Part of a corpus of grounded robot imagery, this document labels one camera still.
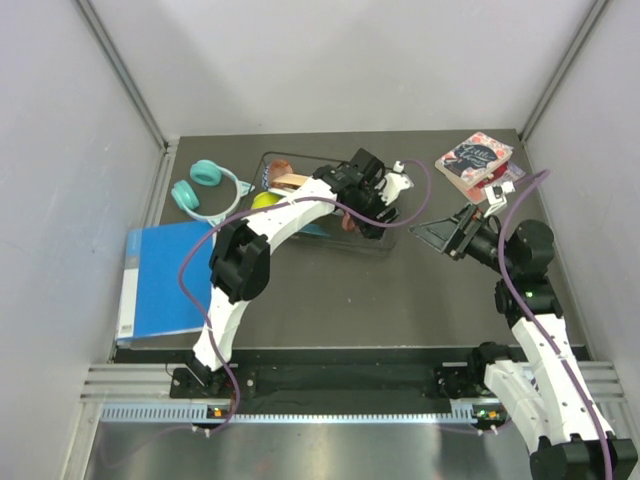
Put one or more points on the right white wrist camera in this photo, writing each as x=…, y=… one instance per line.
x=496, y=196

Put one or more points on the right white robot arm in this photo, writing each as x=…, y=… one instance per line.
x=546, y=397

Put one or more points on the teal cat-ear headphones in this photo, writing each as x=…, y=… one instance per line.
x=192, y=196

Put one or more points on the blue white patterned bowl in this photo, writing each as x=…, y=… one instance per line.
x=267, y=178

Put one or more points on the teal scalloped plate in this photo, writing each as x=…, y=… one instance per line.
x=314, y=230

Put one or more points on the pink floral mug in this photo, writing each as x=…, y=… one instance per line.
x=350, y=224

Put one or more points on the black wire dish rack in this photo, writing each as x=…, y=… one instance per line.
x=339, y=239

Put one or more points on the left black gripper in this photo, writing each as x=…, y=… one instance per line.
x=387, y=216

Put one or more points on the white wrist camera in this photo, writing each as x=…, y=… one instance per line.
x=496, y=196
x=393, y=184

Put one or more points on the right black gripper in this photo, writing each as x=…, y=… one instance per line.
x=453, y=234

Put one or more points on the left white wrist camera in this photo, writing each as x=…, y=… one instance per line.
x=393, y=184

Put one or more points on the lower pink book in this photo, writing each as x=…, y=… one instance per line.
x=506, y=172

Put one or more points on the beige bird plate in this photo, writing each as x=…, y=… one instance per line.
x=290, y=180

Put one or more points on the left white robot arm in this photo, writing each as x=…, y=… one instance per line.
x=240, y=262

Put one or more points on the blue folder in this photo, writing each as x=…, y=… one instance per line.
x=152, y=303

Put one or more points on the floral cover book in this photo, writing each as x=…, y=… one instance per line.
x=475, y=161

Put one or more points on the lime green bowl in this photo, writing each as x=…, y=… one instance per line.
x=265, y=199

